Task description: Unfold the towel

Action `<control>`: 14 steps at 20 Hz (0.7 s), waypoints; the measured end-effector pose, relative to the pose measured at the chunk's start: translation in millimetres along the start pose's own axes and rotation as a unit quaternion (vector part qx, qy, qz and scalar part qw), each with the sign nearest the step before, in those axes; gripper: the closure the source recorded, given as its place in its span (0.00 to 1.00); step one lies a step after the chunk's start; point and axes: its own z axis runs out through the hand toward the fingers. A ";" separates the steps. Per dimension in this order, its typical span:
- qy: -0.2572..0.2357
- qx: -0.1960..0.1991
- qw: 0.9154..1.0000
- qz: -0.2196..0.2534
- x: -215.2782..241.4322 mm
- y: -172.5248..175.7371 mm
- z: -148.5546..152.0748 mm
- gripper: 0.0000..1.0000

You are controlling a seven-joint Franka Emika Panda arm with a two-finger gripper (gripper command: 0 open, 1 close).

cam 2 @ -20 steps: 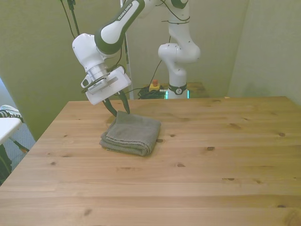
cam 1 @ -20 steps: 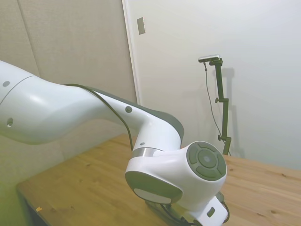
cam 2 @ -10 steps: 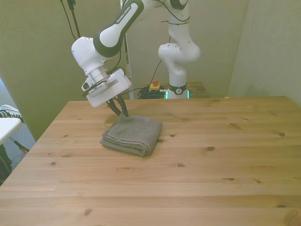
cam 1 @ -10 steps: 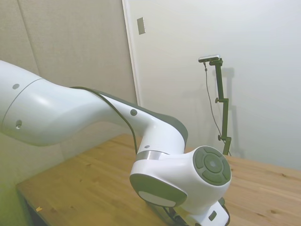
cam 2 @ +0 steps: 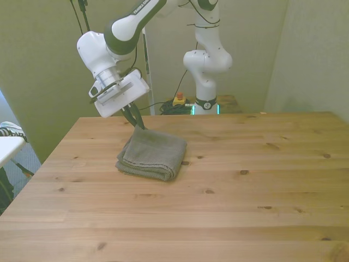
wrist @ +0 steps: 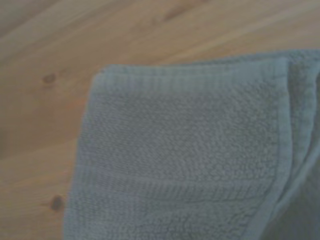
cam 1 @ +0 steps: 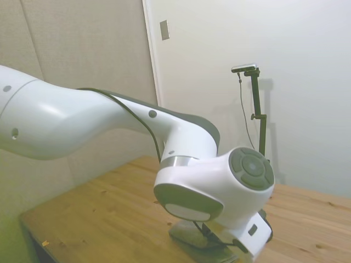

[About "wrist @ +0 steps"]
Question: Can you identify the grey towel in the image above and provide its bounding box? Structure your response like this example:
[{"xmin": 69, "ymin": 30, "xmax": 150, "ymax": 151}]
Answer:
[{"xmin": 62, "ymin": 48, "xmax": 320, "ymax": 240}]

